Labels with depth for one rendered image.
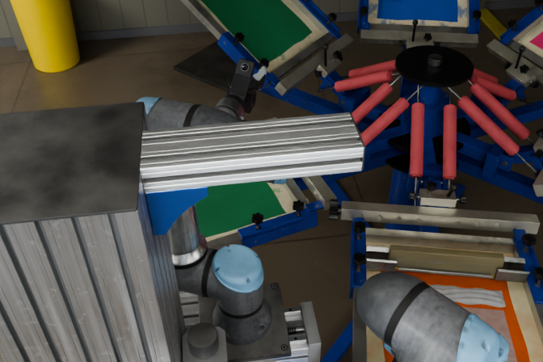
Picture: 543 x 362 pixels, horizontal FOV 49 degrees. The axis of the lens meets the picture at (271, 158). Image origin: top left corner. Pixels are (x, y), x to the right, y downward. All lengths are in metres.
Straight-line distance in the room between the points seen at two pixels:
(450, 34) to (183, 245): 2.08
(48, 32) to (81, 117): 4.22
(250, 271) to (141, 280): 0.56
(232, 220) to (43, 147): 1.42
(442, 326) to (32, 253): 0.58
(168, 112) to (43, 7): 3.95
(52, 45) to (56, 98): 0.47
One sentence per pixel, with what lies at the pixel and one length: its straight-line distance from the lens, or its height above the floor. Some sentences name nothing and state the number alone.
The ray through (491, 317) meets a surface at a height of 1.02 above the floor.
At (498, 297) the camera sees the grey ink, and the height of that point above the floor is 1.02.
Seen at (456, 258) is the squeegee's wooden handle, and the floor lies 1.09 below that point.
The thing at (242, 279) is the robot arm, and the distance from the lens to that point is 1.38.
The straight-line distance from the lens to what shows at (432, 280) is 2.04.
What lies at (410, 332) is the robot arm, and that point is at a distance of 0.95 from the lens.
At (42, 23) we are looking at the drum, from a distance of 5.12.
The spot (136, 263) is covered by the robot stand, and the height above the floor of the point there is 1.93.
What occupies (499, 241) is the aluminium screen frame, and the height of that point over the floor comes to 1.02.
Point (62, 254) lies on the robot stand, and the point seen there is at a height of 1.96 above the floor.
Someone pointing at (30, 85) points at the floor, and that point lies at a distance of 5.24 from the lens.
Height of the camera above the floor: 2.54
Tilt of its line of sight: 39 degrees down
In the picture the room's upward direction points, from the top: 1 degrees counter-clockwise
